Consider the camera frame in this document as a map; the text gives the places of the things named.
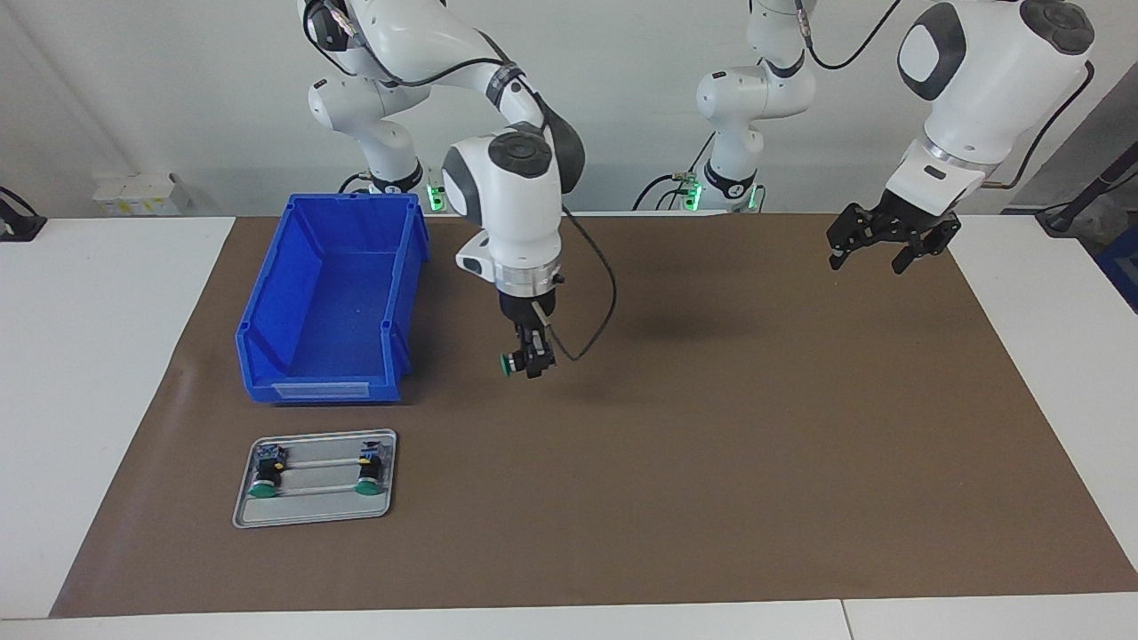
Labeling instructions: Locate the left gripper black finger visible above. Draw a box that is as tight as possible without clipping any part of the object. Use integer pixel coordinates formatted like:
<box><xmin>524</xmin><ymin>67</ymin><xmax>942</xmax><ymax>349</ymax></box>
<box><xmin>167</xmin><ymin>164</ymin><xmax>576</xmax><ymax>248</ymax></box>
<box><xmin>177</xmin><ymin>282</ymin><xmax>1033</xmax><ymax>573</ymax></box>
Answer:
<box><xmin>826</xmin><ymin>203</ymin><xmax>881</xmax><ymax>270</ymax></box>
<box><xmin>892</xmin><ymin>213</ymin><xmax>963</xmax><ymax>275</ymax></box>

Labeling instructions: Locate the black stand pole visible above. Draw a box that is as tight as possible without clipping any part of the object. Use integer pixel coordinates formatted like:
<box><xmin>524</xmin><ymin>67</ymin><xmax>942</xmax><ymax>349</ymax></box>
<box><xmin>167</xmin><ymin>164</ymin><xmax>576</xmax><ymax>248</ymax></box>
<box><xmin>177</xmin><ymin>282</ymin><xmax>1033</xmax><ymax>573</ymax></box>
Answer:
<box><xmin>1036</xmin><ymin>142</ymin><xmax>1138</xmax><ymax>236</ymax></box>

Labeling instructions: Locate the brown table mat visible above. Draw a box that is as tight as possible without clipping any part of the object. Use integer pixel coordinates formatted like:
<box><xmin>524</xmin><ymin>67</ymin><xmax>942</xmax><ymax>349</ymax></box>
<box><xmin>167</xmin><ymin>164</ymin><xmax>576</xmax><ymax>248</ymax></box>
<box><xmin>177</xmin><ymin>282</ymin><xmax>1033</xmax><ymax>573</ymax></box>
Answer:
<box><xmin>49</xmin><ymin>212</ymin><xmax>1138</xmax><ymax>619</ymax></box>

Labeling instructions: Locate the blue plastic storage bin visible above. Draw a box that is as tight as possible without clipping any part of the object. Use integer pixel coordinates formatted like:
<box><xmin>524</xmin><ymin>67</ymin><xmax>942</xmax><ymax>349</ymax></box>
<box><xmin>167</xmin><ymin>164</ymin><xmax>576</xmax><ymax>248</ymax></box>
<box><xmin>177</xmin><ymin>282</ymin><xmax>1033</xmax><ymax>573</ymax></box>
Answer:
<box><xmin>235</xmin><ymin>193</ymin><xmax>431</xmax><ymax>405</ymax></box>

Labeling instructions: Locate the blue crate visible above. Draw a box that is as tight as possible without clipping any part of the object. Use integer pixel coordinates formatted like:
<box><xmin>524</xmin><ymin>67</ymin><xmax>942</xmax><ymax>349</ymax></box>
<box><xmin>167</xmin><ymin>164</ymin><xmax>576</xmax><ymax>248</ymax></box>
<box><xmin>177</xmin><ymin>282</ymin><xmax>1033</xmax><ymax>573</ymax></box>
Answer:
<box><xmin>1095</xmin><ymin>222</ymin><xmax>1138</xmax><ymax>314</ymax></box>

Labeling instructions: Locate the silver metal tray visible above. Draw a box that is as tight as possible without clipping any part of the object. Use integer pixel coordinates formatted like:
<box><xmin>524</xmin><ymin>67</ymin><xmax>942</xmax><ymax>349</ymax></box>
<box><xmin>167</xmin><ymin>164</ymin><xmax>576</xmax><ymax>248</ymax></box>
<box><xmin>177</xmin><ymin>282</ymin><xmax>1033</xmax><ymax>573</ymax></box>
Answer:
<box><xmin>233</xmin><ymin>428</ymin><xmax>398</xmax><ymax>529</ymax></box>

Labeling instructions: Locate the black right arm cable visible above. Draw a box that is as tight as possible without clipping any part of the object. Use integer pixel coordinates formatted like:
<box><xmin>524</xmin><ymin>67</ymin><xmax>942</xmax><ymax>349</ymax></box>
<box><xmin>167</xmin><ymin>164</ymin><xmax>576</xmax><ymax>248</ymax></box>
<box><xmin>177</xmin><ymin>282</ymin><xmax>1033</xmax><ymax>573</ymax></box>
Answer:
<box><xmin>302</xmin><ymin>0</ymin><xmax>618</xmax><ymax>363</ymax></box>

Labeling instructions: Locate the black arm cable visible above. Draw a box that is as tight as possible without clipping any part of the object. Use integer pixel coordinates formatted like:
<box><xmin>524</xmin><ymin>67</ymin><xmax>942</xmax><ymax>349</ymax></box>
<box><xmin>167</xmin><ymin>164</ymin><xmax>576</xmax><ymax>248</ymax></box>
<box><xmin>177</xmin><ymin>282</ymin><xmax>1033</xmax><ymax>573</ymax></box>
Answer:
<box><xmin>796</xmin><ymin>0</ymin><xmax>1098</xmax><ymax>189</ymax></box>
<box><xmin>302</xmin><ymin>0</ymin><xmax>618</xmax><ymax>363</ymax></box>

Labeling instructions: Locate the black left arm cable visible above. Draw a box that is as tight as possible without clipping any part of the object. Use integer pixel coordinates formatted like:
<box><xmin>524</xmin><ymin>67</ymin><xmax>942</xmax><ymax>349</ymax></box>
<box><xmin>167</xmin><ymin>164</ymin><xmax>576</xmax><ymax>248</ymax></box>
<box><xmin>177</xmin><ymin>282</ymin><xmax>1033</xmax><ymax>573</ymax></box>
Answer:
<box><xmin>796</xmin><ymin>0</ymin><xmax>1098</xmax><ymax>189</ymax></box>

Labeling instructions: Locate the black base cable bundle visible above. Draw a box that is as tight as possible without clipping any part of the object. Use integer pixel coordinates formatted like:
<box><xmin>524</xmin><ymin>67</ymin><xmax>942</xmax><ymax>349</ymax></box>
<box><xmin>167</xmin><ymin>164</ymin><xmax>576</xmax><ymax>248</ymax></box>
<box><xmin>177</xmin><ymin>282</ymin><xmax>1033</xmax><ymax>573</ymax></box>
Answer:
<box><xmin>633</xmin><ymin>133</ymin><xmax>717</xmax><ymax>212</ymax></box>

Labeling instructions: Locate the white wall socket box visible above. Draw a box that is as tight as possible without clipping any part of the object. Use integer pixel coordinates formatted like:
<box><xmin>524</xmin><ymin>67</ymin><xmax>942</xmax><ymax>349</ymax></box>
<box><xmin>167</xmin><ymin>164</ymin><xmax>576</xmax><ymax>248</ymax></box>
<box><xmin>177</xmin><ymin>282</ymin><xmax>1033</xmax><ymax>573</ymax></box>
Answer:
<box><xmin>93</xmin><ymin>173</ymin><xmax>192</xmax><ymax>217</ymax></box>

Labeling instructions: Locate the black clamp mount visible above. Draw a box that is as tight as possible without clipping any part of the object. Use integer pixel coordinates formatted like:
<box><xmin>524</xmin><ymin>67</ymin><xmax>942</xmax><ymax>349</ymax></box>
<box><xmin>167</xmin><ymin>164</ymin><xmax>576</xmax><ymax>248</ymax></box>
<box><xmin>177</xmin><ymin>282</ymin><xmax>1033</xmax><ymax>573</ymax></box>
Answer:
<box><xmin>0</xmin><ymin>187</ymin><xmax>47</xmax><ymax>243</ymax></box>

